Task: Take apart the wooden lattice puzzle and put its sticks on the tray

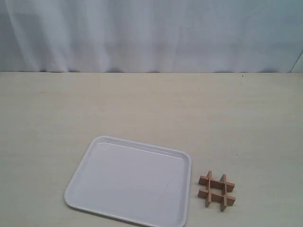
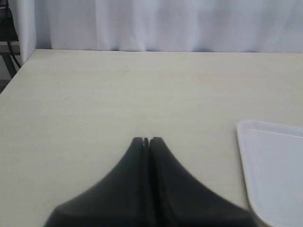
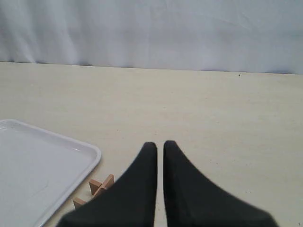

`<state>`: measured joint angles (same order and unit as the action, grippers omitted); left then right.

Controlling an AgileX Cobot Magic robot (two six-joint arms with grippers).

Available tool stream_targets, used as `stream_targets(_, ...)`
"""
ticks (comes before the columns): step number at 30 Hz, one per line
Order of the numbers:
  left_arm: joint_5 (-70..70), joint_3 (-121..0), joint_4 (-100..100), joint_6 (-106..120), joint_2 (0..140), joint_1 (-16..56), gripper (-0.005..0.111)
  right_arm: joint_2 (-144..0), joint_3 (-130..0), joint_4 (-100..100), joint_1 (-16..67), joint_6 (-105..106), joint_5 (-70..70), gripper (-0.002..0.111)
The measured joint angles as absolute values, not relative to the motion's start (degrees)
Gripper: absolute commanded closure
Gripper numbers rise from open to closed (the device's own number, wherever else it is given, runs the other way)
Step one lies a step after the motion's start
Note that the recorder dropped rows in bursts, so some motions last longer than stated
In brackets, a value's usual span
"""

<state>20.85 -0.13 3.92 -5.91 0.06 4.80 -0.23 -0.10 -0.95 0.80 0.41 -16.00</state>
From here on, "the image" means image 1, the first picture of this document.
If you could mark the wooden notched puzzle piece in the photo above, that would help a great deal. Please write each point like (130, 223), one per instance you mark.
(208, 199)
(203, 193)
(223, 204)
(203, 180)

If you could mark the white plastic tray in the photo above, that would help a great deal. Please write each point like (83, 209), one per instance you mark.
(132, 181)

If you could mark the white curtain backdrop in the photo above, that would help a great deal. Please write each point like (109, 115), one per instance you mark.
(151, 35)

